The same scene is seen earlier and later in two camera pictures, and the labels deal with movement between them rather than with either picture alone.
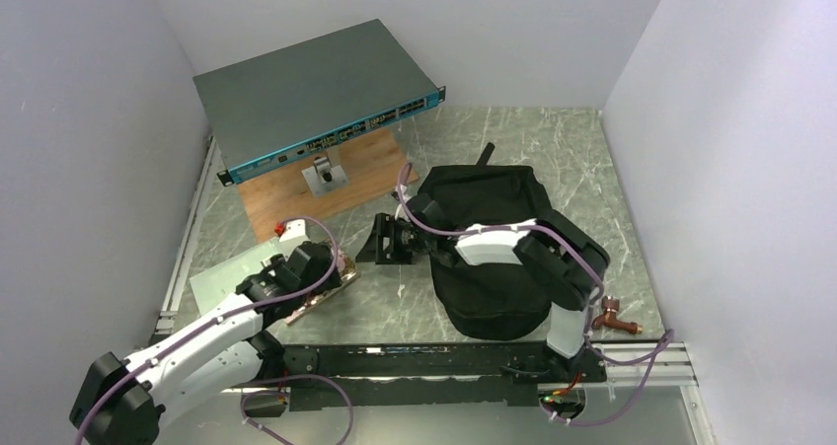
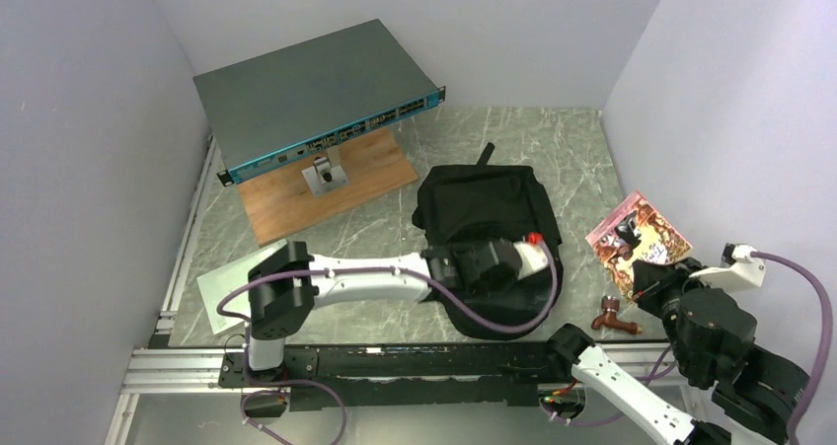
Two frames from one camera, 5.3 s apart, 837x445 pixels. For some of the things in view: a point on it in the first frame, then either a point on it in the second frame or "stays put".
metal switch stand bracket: (326, 174) stays put
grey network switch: (267, 109) stays put
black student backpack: (497, 301) stays put
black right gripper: (373, 251) → (650, 277)
